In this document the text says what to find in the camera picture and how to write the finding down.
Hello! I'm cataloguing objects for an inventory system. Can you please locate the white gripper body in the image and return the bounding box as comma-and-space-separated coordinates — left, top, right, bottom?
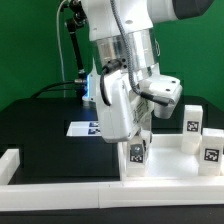
96, 70, 182, 143

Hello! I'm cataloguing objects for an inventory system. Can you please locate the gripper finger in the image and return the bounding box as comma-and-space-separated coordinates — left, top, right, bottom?
141, 117, 152, 148

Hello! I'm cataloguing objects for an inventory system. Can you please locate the white square tabletop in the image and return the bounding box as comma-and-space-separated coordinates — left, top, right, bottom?
118, 134, 224, 181

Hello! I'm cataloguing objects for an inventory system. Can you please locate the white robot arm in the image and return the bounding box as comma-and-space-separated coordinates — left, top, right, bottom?
81, 0, 214, 143

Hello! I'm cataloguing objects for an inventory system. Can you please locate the white marker tag sheet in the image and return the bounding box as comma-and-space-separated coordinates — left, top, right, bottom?
67, 121, 101, 137

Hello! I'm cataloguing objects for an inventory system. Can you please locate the white U-shaped obstacle fence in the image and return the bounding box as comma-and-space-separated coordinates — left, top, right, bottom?
0, 149, 224, 211

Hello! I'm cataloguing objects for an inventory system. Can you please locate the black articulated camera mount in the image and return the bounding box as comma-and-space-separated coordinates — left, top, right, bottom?
65, 0, 87, 98

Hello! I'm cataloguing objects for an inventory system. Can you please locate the white hanging cable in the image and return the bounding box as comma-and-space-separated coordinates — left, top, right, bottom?
55, 0, 69, 98

